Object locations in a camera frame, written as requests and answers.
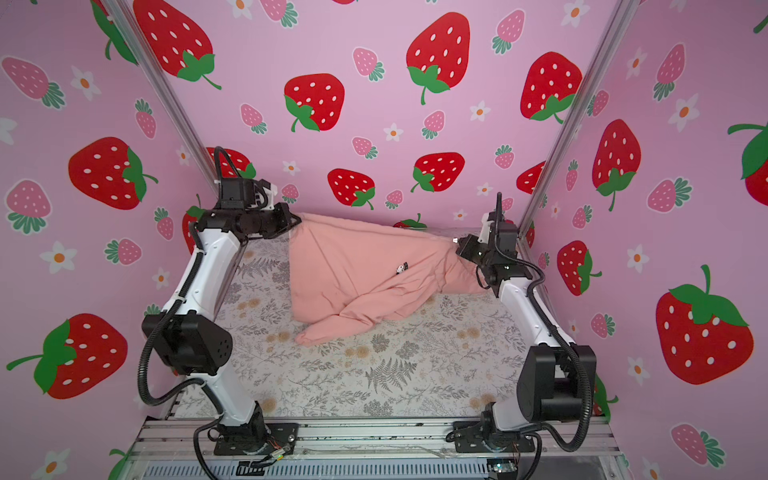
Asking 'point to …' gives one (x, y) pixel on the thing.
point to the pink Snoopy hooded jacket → (345, 275)
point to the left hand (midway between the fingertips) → (300, 216)
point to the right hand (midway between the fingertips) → (460, 237)
